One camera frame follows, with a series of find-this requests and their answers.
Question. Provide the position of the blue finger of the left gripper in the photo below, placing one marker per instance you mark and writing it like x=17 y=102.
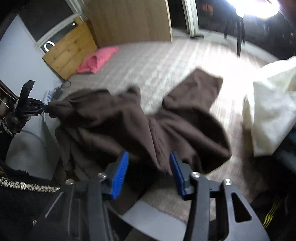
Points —
x=38 y=107

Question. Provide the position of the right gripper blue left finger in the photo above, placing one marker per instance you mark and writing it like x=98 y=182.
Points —
x=78 y=211

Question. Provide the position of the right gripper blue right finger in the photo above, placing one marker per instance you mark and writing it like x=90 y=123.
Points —
x=218 y=210

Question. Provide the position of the brown fleece garment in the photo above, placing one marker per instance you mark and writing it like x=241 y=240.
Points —
x=96 y=126

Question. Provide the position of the person left hand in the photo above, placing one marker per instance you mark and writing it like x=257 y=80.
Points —
x=13 y=124

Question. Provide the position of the black power adapter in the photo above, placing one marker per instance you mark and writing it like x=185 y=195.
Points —
x=57 y=93

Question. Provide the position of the knotty pine wood panel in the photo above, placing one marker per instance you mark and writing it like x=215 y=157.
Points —
x=67 y=55

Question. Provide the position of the folded pink shirt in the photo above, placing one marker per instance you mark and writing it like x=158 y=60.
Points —
x=94 y=62

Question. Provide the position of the black garment yellow print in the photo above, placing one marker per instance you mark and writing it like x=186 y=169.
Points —
x=275 y=206

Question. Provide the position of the cream white garment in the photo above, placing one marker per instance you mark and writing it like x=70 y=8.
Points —
x=269 y=105

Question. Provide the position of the light wood board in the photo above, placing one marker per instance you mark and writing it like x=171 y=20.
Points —
x=118 y=22

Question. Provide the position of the bright ring light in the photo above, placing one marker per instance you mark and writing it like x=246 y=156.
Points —
x=257 y=8

